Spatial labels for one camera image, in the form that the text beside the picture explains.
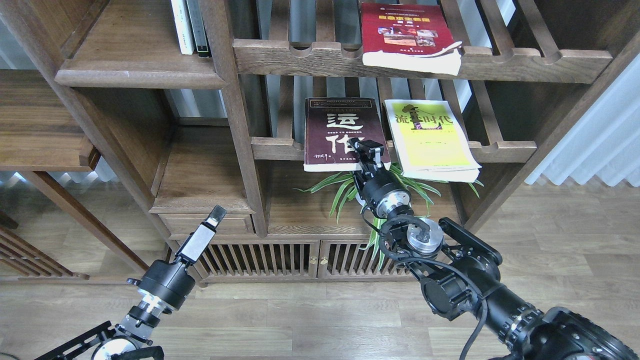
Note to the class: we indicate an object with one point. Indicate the yellow green book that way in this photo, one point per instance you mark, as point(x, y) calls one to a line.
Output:
point(429, 142)

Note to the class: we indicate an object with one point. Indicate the wooden side table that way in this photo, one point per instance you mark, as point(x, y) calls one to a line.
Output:
point(39, 136)

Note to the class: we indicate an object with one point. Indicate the red book on top shelf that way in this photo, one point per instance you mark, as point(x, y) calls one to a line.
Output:
point(409, 37)

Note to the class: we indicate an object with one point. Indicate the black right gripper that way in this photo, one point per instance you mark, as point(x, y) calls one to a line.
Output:
point(378, 187)

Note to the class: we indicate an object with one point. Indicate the dark wooden bookshelf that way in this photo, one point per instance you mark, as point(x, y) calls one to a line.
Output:
point(185, 133)

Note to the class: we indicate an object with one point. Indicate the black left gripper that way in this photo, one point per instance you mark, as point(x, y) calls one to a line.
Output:
point(171, 281)

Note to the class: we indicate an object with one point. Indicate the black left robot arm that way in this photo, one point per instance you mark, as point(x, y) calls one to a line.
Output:
point(128, 340)

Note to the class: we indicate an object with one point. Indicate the white curtain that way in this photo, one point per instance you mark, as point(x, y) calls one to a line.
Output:
point(605, 142)

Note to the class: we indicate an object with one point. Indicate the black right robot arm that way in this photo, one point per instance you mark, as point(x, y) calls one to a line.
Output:
point(459, 273)

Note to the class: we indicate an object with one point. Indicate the dark grey upright book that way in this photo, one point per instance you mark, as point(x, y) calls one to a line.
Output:
point(198, 29)

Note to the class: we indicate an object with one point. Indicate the green spider plant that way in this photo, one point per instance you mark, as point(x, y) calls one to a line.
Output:
point(340, 187)

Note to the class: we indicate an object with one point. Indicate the white upright book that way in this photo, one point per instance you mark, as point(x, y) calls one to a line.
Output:
point(182, 24)

